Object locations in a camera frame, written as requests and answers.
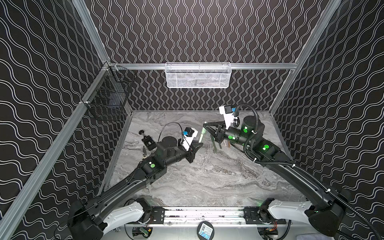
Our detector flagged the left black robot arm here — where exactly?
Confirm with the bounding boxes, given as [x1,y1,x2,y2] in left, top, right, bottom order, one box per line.
[67,137,203,240]

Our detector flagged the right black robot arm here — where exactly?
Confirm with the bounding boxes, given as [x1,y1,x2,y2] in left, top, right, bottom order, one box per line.
[203,104,382,240]

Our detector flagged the small black clamp vise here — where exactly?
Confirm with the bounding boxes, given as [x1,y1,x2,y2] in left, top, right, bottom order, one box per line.
[139,130,157,151]

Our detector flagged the round black labelled disc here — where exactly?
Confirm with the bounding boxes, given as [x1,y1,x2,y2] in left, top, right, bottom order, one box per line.
[197,221,215,240]

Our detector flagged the grey cloth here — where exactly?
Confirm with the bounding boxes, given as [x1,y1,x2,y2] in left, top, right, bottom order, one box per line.
[300,234,323,240]

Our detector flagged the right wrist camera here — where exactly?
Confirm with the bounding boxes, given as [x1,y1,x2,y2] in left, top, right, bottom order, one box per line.
[219,105,240,130]

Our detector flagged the yellow handled scissors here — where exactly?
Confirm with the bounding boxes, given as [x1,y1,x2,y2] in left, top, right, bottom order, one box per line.
[143,146,149,160]

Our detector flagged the white wire mesh basket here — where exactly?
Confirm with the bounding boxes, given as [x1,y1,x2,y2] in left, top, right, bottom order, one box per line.
[165,62,232,89]

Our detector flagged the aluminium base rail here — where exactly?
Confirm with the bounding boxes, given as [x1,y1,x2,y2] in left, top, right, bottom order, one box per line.
[143,207,288,228]

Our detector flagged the black wire basket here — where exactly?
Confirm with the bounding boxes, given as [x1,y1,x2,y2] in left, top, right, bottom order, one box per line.
[85,66,137,122]

